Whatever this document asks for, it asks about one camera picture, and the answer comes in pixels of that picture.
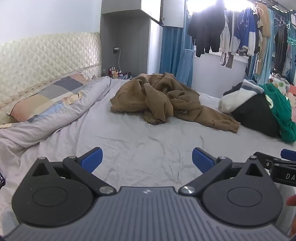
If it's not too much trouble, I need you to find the grey duvet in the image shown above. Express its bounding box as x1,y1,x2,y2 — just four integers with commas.
0,76,116,163

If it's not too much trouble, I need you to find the white charging cable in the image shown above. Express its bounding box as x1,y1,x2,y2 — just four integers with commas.
117,50,123,75

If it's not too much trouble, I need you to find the clothes rail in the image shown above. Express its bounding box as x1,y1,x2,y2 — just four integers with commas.
253,0,296,15

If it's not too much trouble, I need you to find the hanging black dress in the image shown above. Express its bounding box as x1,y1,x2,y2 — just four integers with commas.
273,23,289,73

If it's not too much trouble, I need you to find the hanging black jacket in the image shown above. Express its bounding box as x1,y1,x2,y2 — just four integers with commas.
187,2,226,58

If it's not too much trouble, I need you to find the person's right hand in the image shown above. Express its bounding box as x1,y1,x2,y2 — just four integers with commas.
286,194,296,237

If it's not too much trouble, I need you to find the green garment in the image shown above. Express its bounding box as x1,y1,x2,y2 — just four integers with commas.
259,83,296,143

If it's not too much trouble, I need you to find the polka dot cloth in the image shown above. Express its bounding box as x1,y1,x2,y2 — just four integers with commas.
268,74,292,93

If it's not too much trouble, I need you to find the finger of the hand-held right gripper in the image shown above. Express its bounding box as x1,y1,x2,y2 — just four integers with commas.
254,152,281,169
280,149,296,161

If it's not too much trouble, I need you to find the brown hoodie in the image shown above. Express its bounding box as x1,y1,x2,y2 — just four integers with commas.
110,72,241,133

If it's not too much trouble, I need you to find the hanging beige garment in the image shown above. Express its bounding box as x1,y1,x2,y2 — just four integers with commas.
254,2,271,73

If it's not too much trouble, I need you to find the grey built-in wardrobe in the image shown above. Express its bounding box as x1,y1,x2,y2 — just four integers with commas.
100,0,185,79

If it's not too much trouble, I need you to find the cream quilted headboard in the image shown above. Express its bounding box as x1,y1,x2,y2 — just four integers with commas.
0,32,102,127

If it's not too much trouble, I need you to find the patchwork pillow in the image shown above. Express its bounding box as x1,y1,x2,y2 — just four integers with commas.
7,71,89,123

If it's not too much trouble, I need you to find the hanging blue jacket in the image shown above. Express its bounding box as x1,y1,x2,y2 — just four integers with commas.
233,7,258,56

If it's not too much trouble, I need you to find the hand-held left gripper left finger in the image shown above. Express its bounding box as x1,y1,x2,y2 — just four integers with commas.
32,147,117,195

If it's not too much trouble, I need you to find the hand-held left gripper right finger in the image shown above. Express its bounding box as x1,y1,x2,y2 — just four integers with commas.
179,147,266,195

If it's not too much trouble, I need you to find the hanging white shirt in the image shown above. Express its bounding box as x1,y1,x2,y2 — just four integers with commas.
218,9,241,55

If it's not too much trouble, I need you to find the white striped sweater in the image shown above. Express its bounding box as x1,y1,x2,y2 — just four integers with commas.
218,79,265,114

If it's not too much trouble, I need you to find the cluster of small cosmetic bottles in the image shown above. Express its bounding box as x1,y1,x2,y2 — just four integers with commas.
103,67,122,79

